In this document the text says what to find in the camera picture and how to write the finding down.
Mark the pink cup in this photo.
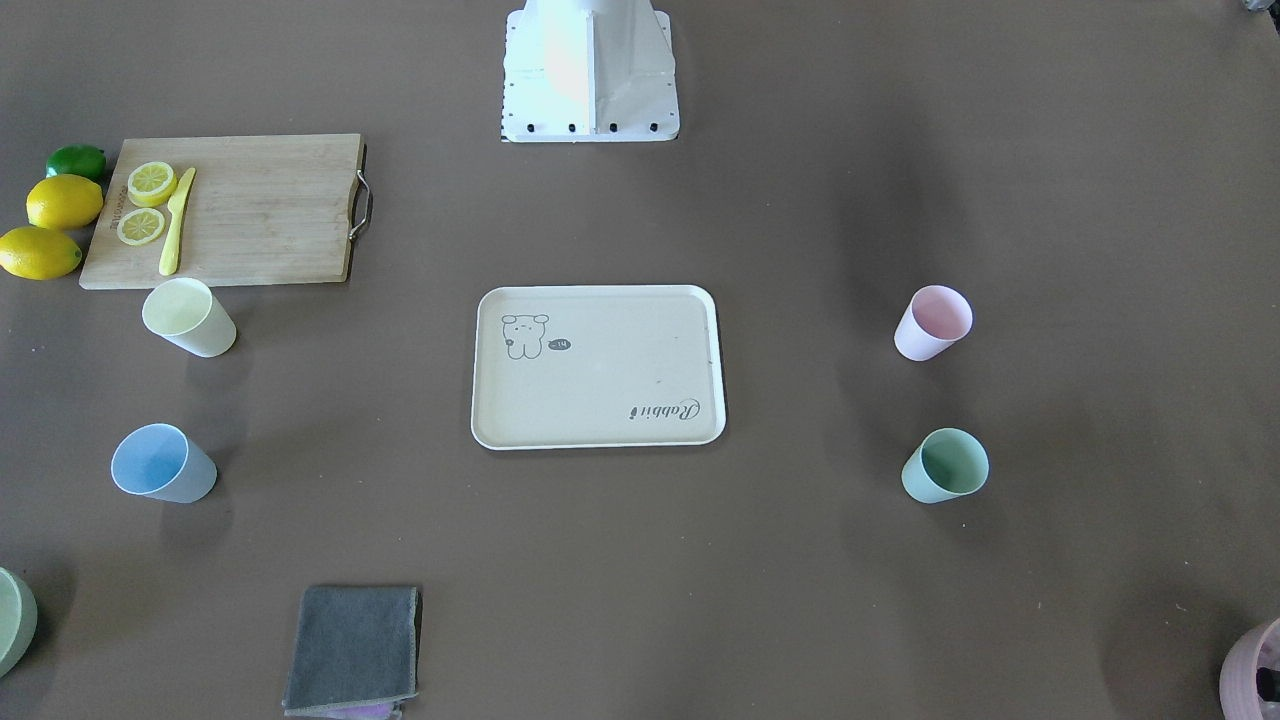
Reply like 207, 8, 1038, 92
893, 284, 974, 361

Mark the blue cup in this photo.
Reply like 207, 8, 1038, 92
110, 423, 218, 503

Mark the cream rabbit tray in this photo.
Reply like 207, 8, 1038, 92
471, 284, 727, 451

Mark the mint green cup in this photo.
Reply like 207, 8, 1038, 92
901, 428, 989, 503

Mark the bamboo cutting board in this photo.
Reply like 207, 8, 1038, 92
79, 133, 365, 290

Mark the grey folded cloth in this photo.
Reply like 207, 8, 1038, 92
282, 585, 420, 719

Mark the pale yellow cup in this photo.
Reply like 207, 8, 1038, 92
141, 278, 237, 357

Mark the yellow plastic knife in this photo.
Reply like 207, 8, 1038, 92
157, 167, 197, 277

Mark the lemon half lower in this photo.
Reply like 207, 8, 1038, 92
115, 208, 166, 246

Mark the lemon half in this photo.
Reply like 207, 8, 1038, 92
125, 161, 178, 208
115, 208, 166, 246

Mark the lemon half upper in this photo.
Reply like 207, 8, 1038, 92
125, 161, 178, 208

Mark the green lime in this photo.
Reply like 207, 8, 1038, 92
45, 143, 108, 182

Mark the whole lemon upper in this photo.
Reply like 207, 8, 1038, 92
26, 174, 104, 231

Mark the whole lemon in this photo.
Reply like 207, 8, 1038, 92
1, 225, 83, 281
26, 174, 104, 231

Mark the whole lemon lower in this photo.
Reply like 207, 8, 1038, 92
1, 225, 83, 281

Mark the green bowl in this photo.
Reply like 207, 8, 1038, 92
0, 568, 38, 676

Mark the pink bowl with ice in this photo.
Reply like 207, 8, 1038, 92
1219, 619, 1279, 719

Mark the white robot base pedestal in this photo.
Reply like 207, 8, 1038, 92
500, 1, 681, 143

